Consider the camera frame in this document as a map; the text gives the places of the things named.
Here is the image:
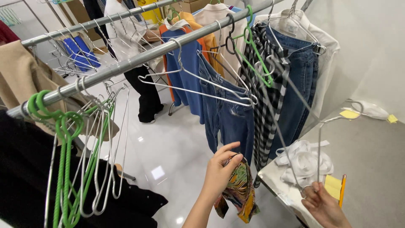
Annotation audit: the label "yellow orange shirt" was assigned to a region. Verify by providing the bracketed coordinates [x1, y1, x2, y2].
[171, 11, 226, 79]

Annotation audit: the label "green twisted hanger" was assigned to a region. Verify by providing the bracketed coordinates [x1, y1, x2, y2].
[35, 90, 115, 228]
[27, 91, 83, 228]

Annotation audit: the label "beige garment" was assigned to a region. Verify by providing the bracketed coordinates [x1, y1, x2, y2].
[0, 40, 120, 146]

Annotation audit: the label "black white checked garment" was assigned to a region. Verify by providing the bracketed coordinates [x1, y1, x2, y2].
[239, 22, 291, 189]

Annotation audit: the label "faded blue jeans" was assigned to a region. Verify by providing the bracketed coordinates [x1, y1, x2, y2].
[198, 52, 255, 166]

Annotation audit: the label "colourful patterned garment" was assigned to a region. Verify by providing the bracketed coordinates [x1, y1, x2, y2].
[213, 153, 261, 224]

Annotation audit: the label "thick steel rack rail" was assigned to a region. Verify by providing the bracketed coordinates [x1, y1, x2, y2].
[6, 0, 285, 119]

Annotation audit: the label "thin steel rack rail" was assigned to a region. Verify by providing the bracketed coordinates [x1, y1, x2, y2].
[21, 0, 182, 48]

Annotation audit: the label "yellow sticky note pad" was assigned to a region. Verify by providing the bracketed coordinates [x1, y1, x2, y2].
[324, 174, 343, 201]

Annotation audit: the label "pale green hangers rack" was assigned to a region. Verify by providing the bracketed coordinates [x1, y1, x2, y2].
[0, 0, 51, 32]

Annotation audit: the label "bare silver wire hanger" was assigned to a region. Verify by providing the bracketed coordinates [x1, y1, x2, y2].
[265, 55, 365, 194]

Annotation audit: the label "silver clip hanger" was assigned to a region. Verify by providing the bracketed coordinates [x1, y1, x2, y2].
[262, 0, 327, 55]

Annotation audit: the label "blue bag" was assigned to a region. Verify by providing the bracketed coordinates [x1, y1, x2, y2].
[63, 35, 102, 73]

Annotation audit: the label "brown cardboard box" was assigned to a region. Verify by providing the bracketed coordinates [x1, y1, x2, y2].
[58, 0, 109, 55]

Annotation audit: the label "black wire hanger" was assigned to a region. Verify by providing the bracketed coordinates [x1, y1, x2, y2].
[209, 13, 251, 93]

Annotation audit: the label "blue sweater with orange collar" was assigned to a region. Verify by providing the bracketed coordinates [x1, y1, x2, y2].
[159, 20, 212, 125]

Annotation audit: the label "dark blue jeans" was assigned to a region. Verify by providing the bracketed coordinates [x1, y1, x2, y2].
[265, 25, 320, 160]

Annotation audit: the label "small cardboard box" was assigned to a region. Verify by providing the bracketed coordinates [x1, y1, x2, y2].
[171, 0, 224, 14]

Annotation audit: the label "yellow sticky note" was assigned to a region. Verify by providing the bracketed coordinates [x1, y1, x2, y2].
[339, 109, 360, 120]

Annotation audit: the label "dark red garment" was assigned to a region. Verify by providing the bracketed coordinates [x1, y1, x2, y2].
[0, 20, 21, 45]

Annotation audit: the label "bunch of silver wire hangers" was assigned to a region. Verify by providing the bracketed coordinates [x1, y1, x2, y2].
[44, 76, 131, 228]

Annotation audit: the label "row of empty wire hangers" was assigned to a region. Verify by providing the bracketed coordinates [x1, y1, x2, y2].
[44, 9, 178, 78]

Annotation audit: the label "cream shirt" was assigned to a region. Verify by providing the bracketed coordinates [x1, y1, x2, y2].
[192, 3, 250, 85]

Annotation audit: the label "crumpled white cloth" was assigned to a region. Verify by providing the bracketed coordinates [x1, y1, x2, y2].
[275, 140, 335, 188]

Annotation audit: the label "white face mask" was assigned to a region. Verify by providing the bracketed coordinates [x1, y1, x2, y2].
[346, 100, 390, 121]

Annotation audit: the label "orange pencil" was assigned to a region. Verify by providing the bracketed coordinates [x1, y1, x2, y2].
[338, 174, 347, 208]

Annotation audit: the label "white shirt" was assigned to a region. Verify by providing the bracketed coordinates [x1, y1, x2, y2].
[253, 9, 341, 129]

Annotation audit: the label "person's left hand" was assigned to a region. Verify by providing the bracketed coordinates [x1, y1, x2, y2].
[201, 141, 244, 203]

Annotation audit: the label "person's right hand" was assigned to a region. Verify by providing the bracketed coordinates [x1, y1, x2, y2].
[301, 181, 352, 228]

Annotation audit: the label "smooth green hanger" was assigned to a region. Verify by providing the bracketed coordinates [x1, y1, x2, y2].
[232, 4, 275, 88]

